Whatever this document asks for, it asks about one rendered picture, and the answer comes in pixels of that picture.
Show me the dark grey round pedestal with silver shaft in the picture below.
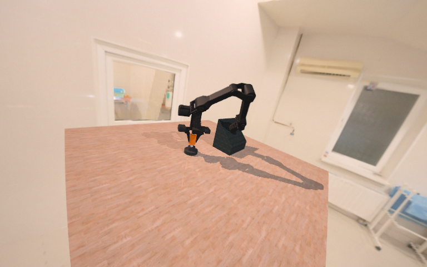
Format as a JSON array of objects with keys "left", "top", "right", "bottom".
[{"left": 184, "top": 145, "right": 198, "bottom": 156}]

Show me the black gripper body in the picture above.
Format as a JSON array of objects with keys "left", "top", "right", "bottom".
[{"left": 177, "top": 117, "right": 211, "bottom": 134}]

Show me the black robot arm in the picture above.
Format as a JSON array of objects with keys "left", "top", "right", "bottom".
[{"left": 178, "top": 83, "right": 256, "bottom": 135}]

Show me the orange knob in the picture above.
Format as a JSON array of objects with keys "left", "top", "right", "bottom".
[{"left": 189, "top": 133, "right": 197, "bottom": 145}]

